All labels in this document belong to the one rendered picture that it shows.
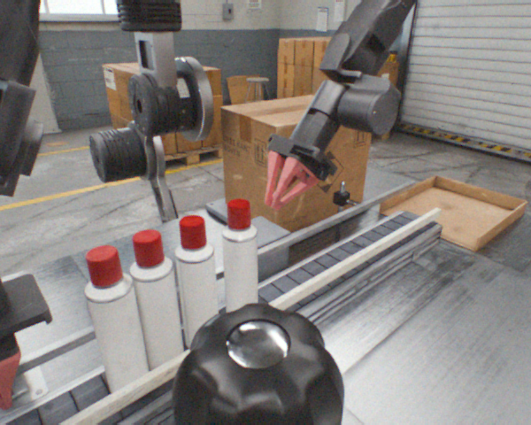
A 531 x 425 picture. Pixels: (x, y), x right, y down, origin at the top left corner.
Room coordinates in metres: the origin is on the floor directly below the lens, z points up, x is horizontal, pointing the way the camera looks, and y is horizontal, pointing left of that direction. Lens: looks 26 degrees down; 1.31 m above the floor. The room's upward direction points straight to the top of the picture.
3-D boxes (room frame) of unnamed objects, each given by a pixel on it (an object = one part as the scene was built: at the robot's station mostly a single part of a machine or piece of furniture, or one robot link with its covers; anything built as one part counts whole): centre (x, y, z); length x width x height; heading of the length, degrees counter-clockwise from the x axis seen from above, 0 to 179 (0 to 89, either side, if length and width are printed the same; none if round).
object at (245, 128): (0.94, -0.08, 0.99); 0.30 x 0.24 x 0.27; 125
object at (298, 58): (4.54, -0.85, 0.57); 1.20 x 0.85 x 1.14; 128
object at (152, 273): (0.38, 0.14, 0.98); 0.05 x 0.05 x 0.20
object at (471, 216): (0.93, -0.52, 0.85); 0.30 x 0.26 x 0.04; 130
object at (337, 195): (0.75, -0.19, 0.91); 0.07 x 0.03 x 0.16; 40
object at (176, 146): (4.14, 1.08, 0.45); 1.20 x 0.84 x 0.89; 37
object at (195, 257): (0.42, 0.09, 0.98); 0.05 x 0.05 x 0.20
